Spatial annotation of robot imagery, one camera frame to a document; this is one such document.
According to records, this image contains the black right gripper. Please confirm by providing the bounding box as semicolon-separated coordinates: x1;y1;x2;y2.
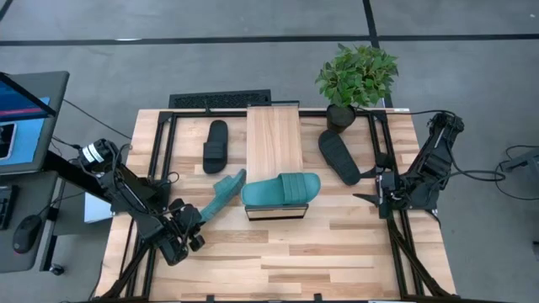
352;151;405;220

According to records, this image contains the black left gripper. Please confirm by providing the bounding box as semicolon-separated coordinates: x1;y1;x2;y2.
166;197;207;237

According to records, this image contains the green slide sandal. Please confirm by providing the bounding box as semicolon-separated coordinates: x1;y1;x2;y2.
198;167;248;224
240;172;322;207

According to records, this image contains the black slide sandal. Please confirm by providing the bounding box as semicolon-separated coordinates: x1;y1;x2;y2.
318;129;362;187
202;120;229;175

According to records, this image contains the white paper sheet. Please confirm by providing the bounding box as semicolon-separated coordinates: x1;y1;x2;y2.
83;192;115;224

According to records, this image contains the green potted plant black pot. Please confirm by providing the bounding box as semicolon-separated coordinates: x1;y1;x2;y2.
314;43;400;134

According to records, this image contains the black keyboard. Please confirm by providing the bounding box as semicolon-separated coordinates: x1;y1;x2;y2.
0;184;19;231
168;89;273;109

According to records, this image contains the grey floor device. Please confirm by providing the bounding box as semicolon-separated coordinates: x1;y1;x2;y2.
499;146;539;173

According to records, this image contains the grey side desk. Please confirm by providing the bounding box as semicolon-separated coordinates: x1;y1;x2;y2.
0;170;60;274

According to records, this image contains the black computer mouse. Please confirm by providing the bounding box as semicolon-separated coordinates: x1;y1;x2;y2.
11;214;43;254

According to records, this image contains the computer monitor with blue screen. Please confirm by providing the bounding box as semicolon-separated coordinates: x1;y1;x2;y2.
0;70;71;176

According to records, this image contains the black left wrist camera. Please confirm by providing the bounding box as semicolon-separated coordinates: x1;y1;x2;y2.
188;234;206;253

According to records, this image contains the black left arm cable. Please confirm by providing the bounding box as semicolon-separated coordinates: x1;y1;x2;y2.
158;170;182;215

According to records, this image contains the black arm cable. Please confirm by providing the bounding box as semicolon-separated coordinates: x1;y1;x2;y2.
158;170;182;215
357;107;506;184

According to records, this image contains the black metal table frame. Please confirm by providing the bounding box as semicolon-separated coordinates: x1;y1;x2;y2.
94;108;458;303

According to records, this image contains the wooden shelf with black frame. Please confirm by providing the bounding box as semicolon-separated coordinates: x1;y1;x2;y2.
244;105;310;222

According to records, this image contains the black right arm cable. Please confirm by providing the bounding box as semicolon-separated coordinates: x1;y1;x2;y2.
357;107;506;184

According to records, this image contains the black floor cable loop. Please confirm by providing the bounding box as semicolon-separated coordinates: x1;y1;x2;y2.
494;145;539;201

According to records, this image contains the thin black monitor cable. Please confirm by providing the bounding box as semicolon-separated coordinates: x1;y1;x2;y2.
62;99;132;140

